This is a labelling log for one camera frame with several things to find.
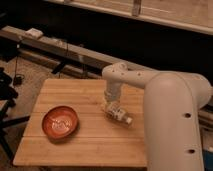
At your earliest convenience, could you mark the orange ceramic bowl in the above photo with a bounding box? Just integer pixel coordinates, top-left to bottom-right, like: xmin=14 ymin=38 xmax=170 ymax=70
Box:
xmin=42 ymin=106 xmax=79 ymax=140

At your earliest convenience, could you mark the wooden table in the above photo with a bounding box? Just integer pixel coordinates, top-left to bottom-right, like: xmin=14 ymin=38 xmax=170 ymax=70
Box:
xmin=13 ymin=79 xmax=147 ymax=168

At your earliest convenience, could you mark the long wooden beam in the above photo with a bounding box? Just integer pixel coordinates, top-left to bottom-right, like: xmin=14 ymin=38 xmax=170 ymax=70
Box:
xmin=0 ymin=26 xmax=149 ymax=70

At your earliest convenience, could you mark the black cable with plug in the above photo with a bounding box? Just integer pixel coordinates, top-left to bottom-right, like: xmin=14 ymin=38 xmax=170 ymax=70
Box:
xmin=11 ymin=37 xmax=26 ymax=86

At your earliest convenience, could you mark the small clear plastic bottle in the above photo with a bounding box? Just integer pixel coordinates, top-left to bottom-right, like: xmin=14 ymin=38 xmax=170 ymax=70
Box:
xmin=102 ymin=101 xmax=132 ymax=124

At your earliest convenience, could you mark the black chair base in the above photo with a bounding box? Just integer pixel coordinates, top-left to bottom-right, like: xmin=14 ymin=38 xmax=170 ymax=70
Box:
xmin=0 ymin=67 xmax=29 ymax=161

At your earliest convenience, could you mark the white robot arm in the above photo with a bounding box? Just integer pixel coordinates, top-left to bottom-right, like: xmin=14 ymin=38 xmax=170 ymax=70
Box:
xmin=102 ymin=62 xmax=213 ymax=171

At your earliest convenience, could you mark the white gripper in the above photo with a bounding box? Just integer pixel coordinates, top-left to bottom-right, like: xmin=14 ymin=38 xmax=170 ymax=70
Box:
xmin=103 ymin=88 xmax=122 ymax=114

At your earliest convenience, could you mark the white box on beam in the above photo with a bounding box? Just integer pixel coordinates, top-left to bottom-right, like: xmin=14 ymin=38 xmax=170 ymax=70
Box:
xmin=25 ymin=28 xmax=43 ymax=39

